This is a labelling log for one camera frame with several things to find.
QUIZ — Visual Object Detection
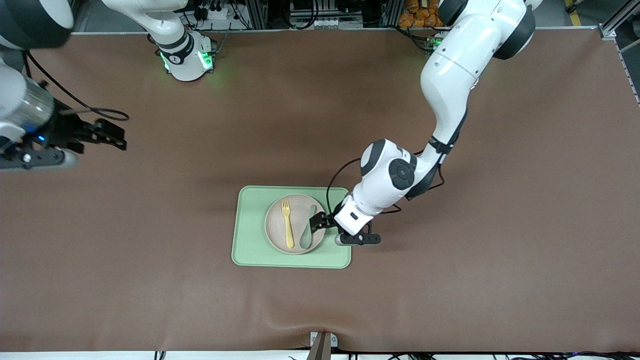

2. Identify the yellow plastic fork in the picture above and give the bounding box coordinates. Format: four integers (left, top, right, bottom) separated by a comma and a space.
281, 199, 296, 249

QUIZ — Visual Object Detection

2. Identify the aluminium frame rail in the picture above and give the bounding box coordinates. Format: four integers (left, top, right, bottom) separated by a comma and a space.
598, 5, 640, 41

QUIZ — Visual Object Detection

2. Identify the white power strip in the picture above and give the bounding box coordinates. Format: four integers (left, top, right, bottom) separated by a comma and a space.
194, 0, 241, 21

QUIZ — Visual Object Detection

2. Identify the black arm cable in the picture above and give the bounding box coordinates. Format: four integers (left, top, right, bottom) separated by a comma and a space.
25, 49, 130, 123
326, 149, 446, 217

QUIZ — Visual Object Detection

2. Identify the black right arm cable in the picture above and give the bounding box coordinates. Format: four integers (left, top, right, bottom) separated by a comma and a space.
25, 49, 130, 123

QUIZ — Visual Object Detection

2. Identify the brown table mat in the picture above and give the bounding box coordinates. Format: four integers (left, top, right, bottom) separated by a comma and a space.
0, 27, 640, 353

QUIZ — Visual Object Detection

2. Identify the light green plastic tray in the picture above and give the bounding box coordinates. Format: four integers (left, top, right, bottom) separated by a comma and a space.
231, 185, 352, 270

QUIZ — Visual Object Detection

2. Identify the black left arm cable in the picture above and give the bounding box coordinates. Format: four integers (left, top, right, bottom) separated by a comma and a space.
326, 149, 446, 217

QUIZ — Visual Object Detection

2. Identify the bag of orange items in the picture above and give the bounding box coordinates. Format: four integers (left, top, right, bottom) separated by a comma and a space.
398, 0, 445, 29

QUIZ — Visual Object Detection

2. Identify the metal clamp bracket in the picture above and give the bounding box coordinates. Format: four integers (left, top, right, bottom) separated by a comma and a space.
309, 331, 339, 360

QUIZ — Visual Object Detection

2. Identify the beige round plate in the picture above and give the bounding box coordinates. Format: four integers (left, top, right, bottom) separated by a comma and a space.
264, 194, 327, 255

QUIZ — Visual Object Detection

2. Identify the teal green plastic spoon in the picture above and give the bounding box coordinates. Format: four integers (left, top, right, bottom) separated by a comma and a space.
299, 204, 318, 250

